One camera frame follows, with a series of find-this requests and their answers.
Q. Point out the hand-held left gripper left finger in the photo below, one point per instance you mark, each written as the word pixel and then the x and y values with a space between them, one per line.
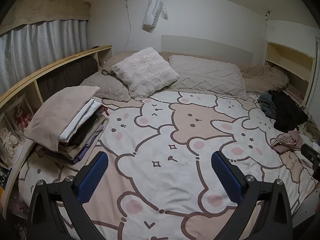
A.
pixel 93 177

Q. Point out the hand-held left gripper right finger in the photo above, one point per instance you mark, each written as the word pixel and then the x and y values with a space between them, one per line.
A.
pixel 226 177

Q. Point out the pink garment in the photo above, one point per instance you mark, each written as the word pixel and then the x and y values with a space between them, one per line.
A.
pixel 285 142

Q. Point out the stack of folded clothes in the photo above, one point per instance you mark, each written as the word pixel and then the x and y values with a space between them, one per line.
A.
pixel 62 115

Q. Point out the olive garment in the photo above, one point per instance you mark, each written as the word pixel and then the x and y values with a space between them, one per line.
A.
pixel 310 130

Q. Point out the bear printed blanket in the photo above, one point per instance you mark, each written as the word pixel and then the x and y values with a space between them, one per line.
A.
pixel 175 180

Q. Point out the black garment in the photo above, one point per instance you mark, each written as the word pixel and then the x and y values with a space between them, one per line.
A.
pixel 287 112

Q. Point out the grey-blue garment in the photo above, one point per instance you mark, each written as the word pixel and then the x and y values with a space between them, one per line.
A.
pixel 267 105

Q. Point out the beige fleece duvet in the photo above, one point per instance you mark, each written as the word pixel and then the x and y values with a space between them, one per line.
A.
pixel 262 80

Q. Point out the framed doll pictures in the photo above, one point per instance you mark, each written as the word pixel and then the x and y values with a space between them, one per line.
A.
pixel 15 125

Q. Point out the beige quilted pillow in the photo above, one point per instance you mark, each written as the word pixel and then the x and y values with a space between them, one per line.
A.
pixel 205 77

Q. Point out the fluffy white cushion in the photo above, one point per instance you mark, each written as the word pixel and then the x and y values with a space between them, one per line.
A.
pixel 145 72

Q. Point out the wooden bedside shelf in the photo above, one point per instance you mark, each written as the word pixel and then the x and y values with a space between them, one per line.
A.
pixel 62 61

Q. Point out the white headboard panel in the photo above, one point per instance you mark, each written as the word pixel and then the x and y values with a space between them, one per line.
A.
pixel 207 46

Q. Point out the grey curtain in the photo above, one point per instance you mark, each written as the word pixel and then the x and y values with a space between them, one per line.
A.
pixel 37 47

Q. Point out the beige curtain valance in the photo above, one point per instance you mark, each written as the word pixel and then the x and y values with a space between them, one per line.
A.
pixel 50 10

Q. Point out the cream wall cabinet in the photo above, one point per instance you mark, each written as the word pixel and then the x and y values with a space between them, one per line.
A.
pixel 287 60

